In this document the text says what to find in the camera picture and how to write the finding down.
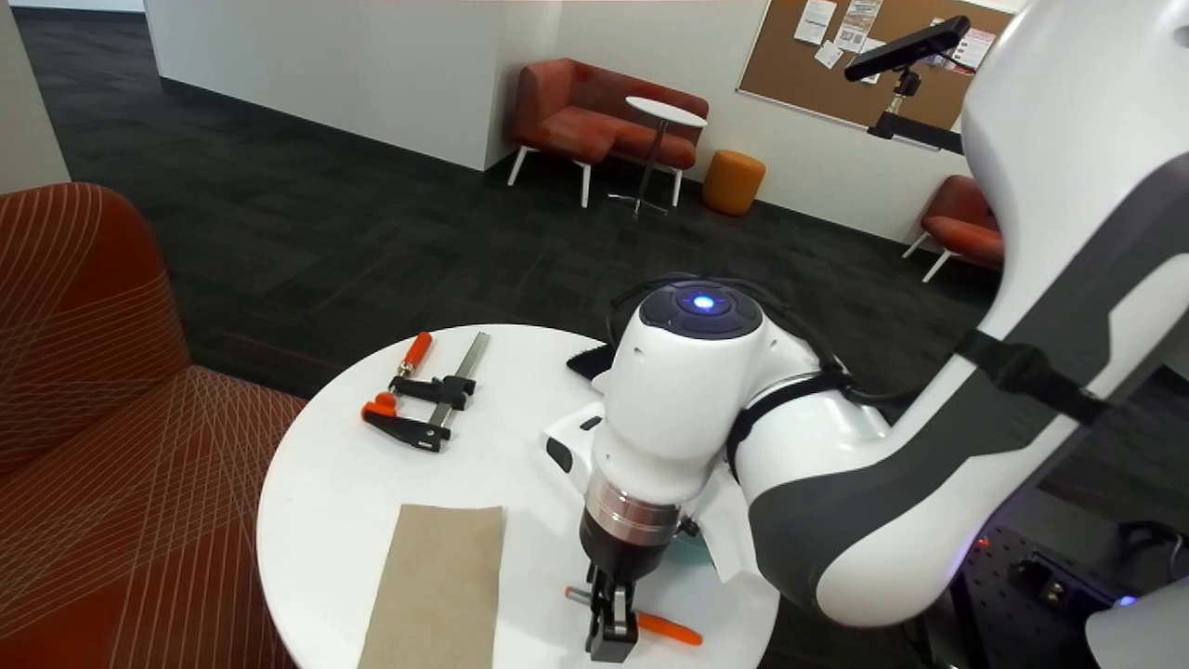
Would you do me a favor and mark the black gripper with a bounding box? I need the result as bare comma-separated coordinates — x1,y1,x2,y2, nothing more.
581,518,675,662

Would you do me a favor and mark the orange and black pen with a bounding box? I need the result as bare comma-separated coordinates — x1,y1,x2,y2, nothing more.
566,588,701,662

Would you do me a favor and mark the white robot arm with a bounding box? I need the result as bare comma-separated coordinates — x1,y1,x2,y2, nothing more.
549,0,1189,662

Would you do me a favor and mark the orange bar clamp on table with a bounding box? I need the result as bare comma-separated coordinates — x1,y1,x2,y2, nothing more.
361,329,492,452

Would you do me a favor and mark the orange round ottoman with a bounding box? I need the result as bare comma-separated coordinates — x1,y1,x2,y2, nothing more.
701,148,766,214

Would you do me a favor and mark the distant round white table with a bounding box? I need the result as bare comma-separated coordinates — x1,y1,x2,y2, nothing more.
623,95,708,212

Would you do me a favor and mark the distant orange sofa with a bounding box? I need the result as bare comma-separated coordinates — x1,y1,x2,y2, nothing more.
511,60,709,205

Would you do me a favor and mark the orange corner sofa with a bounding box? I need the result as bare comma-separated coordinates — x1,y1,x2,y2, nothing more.
0,182,298,669

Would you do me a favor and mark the distant orange chair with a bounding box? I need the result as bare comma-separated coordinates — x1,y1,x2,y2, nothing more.
906,176,1002,281

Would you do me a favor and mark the cork bulletin board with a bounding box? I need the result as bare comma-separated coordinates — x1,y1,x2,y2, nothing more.
745,0,1011,127

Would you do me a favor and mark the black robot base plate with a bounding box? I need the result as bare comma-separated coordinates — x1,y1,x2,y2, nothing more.
906,518,1189,669

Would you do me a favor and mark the black camera near board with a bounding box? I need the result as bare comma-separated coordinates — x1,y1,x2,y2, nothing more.
843,13,969,138

